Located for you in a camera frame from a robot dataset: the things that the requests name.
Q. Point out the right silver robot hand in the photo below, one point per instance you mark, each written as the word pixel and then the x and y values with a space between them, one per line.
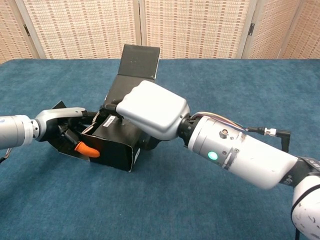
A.
pixel 155 110

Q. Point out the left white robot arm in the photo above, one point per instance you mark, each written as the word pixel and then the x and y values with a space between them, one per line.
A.
pixel 15 131

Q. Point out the blue carpet table surface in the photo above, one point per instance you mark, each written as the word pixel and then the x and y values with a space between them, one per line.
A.
pixel 225 87

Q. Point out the woven folding screen panel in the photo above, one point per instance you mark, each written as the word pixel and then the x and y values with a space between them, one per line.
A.
pixel 82 27
pixel 12 30
pixel 270 27
pixel 195 27
pixel 307 30

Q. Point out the black cardboard box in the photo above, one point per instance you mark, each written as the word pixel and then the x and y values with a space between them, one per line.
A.
pixel 112 150

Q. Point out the black screen hinge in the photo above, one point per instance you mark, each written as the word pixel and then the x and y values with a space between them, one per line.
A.
pixel 25 28
pixel 252 28

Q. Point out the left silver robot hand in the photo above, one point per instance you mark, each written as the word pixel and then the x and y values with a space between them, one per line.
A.
pixel 57 117

